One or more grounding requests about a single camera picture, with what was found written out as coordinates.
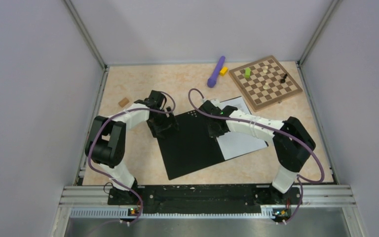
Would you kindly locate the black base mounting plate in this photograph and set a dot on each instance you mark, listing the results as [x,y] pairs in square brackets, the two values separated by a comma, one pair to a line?
[204,199]

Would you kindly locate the black chess piece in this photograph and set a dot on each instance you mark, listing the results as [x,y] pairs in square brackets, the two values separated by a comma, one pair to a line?
[283,80]

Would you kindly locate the aluminium front rail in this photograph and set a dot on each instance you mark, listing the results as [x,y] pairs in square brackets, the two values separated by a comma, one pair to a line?
[92,202]

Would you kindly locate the small brown wooden block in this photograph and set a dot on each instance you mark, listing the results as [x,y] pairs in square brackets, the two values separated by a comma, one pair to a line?
[123,102]

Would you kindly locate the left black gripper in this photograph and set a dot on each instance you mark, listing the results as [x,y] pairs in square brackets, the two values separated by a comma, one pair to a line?
[170,122]

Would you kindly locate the white printed paper stack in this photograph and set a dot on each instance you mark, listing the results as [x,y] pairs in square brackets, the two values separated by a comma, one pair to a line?
[234,144]

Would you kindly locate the wooden chessboard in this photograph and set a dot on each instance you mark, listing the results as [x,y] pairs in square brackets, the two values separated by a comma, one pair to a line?
[252,88]

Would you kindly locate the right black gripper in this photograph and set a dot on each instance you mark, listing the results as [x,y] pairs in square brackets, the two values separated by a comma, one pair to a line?
[213,134]

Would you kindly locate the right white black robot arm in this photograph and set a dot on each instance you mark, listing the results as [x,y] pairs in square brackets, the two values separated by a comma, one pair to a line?
[292,143]

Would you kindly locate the purple cylindrical handle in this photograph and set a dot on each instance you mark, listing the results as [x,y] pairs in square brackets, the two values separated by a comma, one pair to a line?
[211,82]

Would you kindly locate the yellow block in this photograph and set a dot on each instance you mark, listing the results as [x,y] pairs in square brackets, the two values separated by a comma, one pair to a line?
[223,71]

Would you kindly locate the green block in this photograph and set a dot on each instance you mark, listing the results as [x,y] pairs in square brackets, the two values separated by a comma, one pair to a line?
[247,72]

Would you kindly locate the white chess piece lower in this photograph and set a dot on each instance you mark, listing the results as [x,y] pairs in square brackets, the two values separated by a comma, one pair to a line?
[266,86]

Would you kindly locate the teal folder black inside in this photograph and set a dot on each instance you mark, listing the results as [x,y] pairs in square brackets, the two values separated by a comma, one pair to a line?
[189,149]

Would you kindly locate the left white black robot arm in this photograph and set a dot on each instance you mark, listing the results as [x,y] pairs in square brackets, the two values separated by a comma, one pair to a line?
[105,146]

